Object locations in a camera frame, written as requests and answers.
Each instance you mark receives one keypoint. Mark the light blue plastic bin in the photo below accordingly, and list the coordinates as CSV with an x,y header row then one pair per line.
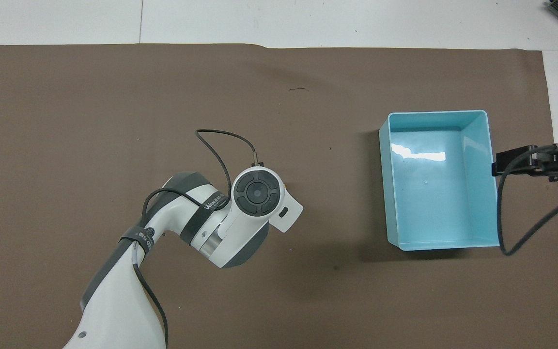
x,y
434,194

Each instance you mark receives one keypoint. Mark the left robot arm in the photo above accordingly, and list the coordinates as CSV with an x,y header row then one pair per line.
x,y
114,310

